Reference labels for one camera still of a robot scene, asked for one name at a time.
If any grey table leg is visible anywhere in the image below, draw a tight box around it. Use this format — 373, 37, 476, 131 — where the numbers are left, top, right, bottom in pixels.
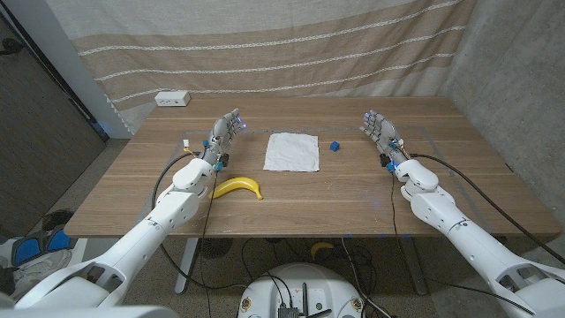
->
399, 236, 429, 296

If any white sneaker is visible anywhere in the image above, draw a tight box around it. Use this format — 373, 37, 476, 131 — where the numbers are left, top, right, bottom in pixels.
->
11, 249, 74, 297

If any white table leg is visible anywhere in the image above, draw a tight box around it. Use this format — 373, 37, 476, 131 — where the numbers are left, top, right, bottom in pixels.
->
174, 238, 200, 295

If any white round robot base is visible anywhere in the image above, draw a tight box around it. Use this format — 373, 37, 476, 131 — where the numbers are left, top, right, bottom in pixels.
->
237, 262, 366, 318

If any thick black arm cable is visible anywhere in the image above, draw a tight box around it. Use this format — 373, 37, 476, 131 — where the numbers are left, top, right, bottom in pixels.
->
151, 152, 248, 291
409, 153, 565, 265

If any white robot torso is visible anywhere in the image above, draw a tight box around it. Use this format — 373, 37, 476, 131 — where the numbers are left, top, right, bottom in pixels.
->
0, 304, 180, 318

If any white power strip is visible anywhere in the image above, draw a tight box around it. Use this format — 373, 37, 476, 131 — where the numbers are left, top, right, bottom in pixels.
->
154, 90, 192, 108

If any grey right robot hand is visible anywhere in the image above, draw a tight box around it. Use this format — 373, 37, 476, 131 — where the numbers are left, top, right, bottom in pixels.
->
359, 110, 411, 166

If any yellow banana under table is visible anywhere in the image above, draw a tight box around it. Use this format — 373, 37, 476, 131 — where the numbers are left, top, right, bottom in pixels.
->
310, 241, 335, 261

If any beige striped curtain backdrop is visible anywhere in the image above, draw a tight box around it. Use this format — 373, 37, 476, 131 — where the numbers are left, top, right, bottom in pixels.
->
43, 0, 478, 133

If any white cloth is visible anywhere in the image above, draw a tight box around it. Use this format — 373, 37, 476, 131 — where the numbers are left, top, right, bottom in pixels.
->
263, 132, 320, 173

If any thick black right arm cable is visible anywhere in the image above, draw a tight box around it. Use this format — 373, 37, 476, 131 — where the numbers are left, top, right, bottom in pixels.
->
409, 153, 565, 265

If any black round floor fan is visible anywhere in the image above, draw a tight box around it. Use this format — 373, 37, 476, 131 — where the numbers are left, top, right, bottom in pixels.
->
198, 238, 234, 260

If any blue black foot pedal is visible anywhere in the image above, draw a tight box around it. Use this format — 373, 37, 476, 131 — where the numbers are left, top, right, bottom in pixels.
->
11, 224, 79, 268

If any yellow toy banana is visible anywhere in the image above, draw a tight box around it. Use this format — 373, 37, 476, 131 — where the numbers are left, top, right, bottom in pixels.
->
208, 177, 264, 201

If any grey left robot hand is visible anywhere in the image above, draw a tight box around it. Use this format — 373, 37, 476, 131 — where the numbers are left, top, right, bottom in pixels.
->
199, 108, 246, 167

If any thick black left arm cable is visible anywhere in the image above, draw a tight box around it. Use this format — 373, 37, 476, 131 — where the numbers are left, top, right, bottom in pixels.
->
151, 152, 248, 291

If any dark round floor object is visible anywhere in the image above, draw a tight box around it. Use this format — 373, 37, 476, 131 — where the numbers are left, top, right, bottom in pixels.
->
41, 208, 75, 233

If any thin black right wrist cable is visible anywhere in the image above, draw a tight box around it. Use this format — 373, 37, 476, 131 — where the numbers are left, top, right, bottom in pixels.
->
389, 171, 403, 243

